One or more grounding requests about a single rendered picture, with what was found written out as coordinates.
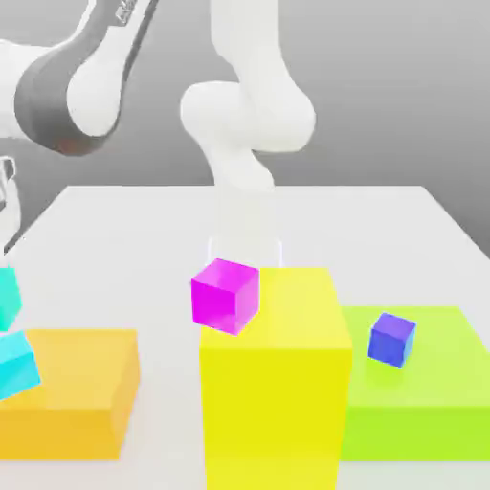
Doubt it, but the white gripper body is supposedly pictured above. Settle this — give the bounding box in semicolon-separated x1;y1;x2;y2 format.
0;178;22;254

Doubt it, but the small teal cube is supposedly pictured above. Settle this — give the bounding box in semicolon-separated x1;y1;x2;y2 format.
0;265;23;333

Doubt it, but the small cyan cube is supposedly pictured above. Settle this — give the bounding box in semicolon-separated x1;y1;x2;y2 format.
0;330;42;401

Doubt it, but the small magenta cube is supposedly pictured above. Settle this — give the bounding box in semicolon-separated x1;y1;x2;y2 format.
190;257;261;337

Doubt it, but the small blue cube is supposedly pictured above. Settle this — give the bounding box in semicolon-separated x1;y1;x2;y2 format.
367;311;417;370

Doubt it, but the large orange box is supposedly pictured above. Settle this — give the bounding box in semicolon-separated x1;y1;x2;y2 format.
0;327;142;461

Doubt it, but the large yellow box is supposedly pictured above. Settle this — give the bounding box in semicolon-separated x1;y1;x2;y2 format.
198;266;354;490

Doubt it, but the large lime green box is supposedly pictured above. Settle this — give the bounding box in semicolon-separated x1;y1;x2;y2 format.
339;304;490;463

